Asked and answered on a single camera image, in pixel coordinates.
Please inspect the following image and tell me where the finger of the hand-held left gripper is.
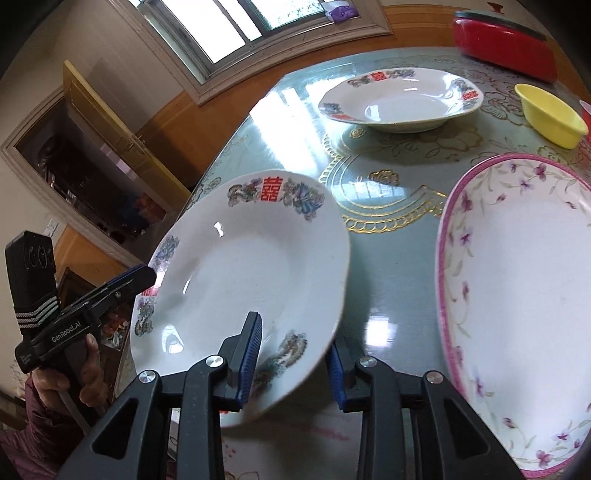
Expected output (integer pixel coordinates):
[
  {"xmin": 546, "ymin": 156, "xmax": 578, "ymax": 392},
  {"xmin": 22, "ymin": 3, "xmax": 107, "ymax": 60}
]
[
  {"xmin": 102, "ymin": 266, "xmax": 145, "ymax": 289},
  {"xmin": 90, "ymin": 267, "xmax": 158, "ymax": 320}
]

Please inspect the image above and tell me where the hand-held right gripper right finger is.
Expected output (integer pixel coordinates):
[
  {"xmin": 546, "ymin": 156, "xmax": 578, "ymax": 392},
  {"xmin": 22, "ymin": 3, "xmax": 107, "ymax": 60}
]
[{"xmin": 325, "ymin": 336, "xmax": 527, "ymax": 480}]

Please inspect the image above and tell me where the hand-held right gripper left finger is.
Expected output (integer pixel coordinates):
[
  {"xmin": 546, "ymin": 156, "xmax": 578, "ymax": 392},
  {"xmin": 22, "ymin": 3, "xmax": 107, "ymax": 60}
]
[{"xmin": 55, "ymin": 311, "xmax": 264, "ymax": 480}]

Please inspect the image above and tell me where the white plate dragon phoenix print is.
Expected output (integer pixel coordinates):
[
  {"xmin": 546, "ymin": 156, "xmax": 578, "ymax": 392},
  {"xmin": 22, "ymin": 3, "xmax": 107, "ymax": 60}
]
[
  {"xmin": 318, "ymin": 67, "xmax": 484, "ymax": 134},
  {"xmin": 130, "ymin": 170, "xmax": 352, "ymax": 429}
]

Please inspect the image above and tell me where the yellow bowl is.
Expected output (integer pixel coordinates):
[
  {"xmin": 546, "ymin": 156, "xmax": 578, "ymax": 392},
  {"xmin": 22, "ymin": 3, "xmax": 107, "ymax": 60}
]
[{"xmin": 515, "ymin": 83, "xmax": 590, "ymax": 150}]

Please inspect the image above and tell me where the person's left forearm purple sleeve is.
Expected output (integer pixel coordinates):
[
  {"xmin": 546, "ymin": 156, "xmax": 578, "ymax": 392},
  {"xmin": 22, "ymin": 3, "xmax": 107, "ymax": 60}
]
[{"xmin": 0, "ymin": 378, "xmax": 93, "ymax": 480}]

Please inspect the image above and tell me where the person's left hand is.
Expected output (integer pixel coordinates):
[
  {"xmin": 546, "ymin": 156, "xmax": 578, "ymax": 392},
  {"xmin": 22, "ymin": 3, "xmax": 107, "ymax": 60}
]
[{"xmin": 32, "ymin": 335, "xmax": 110, "ymax": 412}]

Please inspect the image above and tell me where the dark cabinet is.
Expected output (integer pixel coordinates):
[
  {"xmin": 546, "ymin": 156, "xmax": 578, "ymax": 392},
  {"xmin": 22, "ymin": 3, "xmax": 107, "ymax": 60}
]
[{"xmin": 16, "ymin": 99, "xmax": 169, "ymax": 245}]

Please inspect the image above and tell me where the yellow wooden door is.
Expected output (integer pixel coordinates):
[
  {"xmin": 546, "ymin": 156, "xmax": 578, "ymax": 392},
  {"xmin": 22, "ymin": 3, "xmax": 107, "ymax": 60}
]
[{"xmin": 62, "ymin": 60, "xmax": 192, "ymax": 204}]

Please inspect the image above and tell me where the gold floral print tablecloth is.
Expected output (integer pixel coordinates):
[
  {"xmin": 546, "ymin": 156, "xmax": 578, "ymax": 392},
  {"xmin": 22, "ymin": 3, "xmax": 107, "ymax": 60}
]
[{"xmin": 115, "ymin": 46, "xmax": 591, "ymax": 480}]

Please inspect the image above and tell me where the oval pink-rimmed floral plate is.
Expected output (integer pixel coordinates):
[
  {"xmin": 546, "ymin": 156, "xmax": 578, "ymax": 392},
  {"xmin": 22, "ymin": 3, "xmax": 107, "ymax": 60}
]
[{"xmin": 436, "ymin": 152, "xmax": 591, "ymax": 479}]

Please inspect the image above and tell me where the purple tissue pack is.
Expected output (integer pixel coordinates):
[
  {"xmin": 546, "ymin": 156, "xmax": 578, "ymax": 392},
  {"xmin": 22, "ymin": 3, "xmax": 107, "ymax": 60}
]
[{"xmin": 325, "ymin": 2, "xmax": 357, "ymax": 21}]

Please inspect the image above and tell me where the red electric pot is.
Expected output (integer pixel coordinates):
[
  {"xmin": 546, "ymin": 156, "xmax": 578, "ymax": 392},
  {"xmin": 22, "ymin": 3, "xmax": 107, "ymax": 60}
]
[{"xmin": 452, "ymin": 11, "xmax": 559, "ymax": 84}]

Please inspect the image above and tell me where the grey pot lid red knob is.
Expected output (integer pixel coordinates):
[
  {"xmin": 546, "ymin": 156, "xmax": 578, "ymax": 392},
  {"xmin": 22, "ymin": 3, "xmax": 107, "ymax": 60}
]
[{"xmin": 455, "ymin": 1, "xmax": 546, "ymax": 38}]

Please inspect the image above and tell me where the window with white frame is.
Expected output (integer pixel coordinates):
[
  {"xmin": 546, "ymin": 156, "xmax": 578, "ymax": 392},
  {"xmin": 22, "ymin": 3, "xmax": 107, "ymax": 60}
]
[{"xmin": 124, "ymin": 0, "xmax": 393, "ymax": 104}]

